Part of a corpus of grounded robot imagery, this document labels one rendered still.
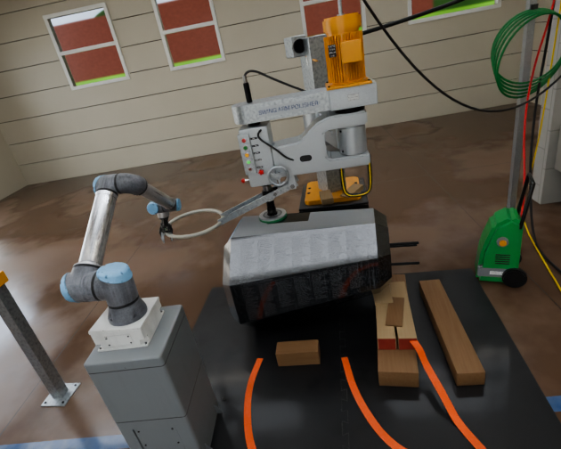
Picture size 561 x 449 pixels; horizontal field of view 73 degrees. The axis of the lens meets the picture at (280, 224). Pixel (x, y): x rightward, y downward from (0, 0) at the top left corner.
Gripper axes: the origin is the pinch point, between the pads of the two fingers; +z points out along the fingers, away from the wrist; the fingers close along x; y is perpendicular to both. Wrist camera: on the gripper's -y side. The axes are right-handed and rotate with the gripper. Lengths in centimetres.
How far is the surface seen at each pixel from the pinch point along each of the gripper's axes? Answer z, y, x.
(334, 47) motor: -126, 88, 100
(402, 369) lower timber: 64, 152, 98
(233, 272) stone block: 14, 57, 30
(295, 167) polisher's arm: -53, 61, 83
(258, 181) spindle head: -44, 46, 61
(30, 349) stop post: 50, 10, -104
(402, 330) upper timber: 51, 137, 112
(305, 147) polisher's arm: -66, 67, 89
